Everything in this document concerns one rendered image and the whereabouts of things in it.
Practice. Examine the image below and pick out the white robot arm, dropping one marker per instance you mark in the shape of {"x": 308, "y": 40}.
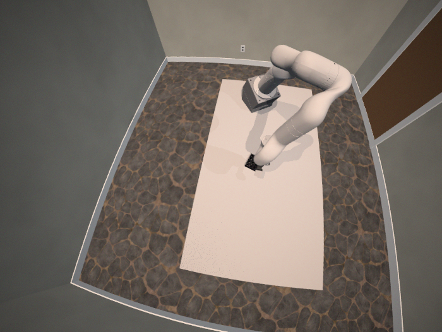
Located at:
{"x": 311, "y": 68}

